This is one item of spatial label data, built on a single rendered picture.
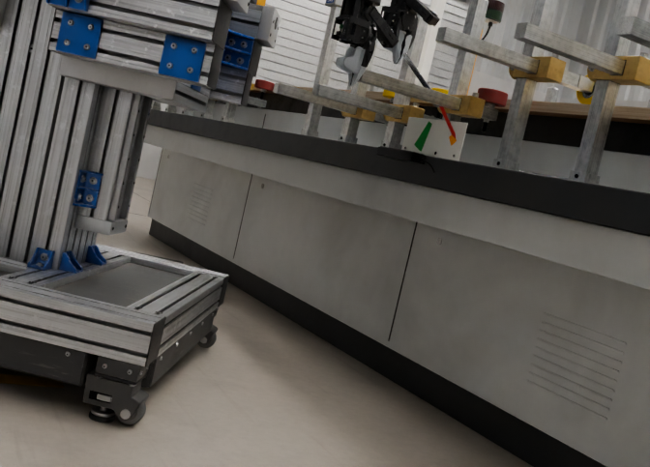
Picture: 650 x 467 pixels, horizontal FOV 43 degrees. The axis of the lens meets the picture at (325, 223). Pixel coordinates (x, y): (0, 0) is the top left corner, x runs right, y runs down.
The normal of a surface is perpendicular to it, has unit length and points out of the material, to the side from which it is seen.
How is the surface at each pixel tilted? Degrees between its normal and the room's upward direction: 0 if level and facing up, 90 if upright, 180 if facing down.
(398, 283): 90
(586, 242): 90
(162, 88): 90
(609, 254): 90
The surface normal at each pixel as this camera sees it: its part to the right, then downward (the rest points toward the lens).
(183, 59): -0.06, 0.05
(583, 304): -0.85, -0.16
